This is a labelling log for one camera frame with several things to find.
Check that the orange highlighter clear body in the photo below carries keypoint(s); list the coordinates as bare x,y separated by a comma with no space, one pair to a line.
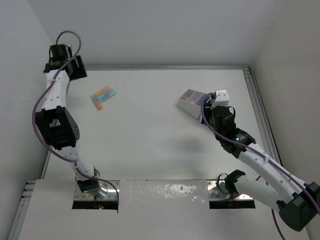
96,103

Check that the white divided organizer left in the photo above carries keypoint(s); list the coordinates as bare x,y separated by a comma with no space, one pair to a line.
193,105

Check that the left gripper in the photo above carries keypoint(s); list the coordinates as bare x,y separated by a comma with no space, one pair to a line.
81,73

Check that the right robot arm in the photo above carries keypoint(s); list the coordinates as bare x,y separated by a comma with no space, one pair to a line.
296,201

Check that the pink highlighter yellow-orange cap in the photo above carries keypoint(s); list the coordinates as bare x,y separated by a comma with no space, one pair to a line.
101,91

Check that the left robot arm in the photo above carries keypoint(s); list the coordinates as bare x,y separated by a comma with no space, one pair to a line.
52,121

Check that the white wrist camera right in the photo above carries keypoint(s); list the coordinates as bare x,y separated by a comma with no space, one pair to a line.
219,98

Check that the blue highlighter clear body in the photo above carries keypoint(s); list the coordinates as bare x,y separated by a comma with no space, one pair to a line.
103,97

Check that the green highlighter clear body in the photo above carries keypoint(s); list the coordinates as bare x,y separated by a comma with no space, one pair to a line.
111,94

